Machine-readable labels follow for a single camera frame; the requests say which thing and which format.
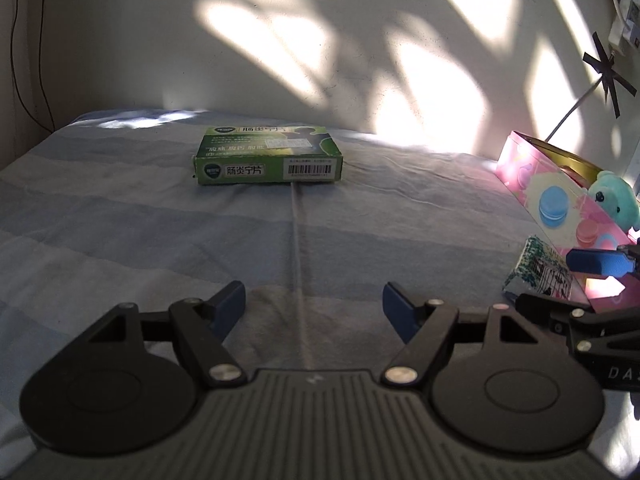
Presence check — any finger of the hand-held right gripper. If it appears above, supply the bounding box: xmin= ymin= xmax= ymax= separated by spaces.
xmin=566 ymin=244 xmax=640 ymax=281
xmin=515 ymin=291 xmax=640 ymax=357

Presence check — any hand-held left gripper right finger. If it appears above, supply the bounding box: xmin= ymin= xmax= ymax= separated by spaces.
xmin=382 ymin=282 xmax=568 ymax=387

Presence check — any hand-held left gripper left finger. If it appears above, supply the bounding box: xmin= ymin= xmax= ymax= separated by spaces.
xmin=90 ymin=280 xmax=247 ymax=387

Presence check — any bird print tissue packet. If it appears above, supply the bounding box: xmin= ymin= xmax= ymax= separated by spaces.
xmin=502 ymin=234 xmax=592 ymax=309

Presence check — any teal plush toy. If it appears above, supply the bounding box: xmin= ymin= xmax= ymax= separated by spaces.
xmin=588 ymin=170 xmax=640 ymax=227

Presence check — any pink printed storage box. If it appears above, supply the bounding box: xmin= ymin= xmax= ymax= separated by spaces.
xmin=496 ymin=130 xmax=640 ymax=312

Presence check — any green medicine box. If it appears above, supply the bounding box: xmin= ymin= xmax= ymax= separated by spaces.
xmin=192 ymin=125 xmax=345 ymax=186

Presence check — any black tape cross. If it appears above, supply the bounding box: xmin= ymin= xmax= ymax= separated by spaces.
xmin=582 ymin=31 xmax=639 ymax=118

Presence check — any white power adapter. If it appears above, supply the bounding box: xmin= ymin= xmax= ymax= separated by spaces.
xmin=606 ymin=4 xmax=640 ymax=55

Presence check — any white cable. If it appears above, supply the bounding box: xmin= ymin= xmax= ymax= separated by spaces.
xmin=544 ymin=76 xmax=603 ymax=143

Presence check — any black wall cable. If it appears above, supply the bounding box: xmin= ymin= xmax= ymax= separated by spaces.
xmin=10 ymin=0 xmax=56 ymax=132

